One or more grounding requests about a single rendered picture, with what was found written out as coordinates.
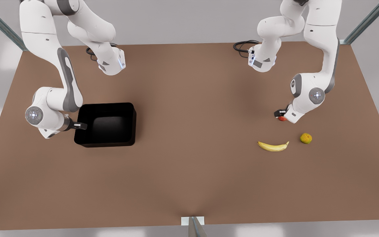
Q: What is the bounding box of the yellow banana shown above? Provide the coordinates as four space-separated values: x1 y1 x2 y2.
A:
257 141 290 152

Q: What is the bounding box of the black cable loop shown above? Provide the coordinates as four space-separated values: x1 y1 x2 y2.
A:
233 40 261 59
86 42 119 62

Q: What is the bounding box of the black storage box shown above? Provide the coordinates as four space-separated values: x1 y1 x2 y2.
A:
74 102 137 148

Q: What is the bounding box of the silver frame post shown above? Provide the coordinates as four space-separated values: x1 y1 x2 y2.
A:
343 0 379 45
0 0 28 52
181 216 207 237

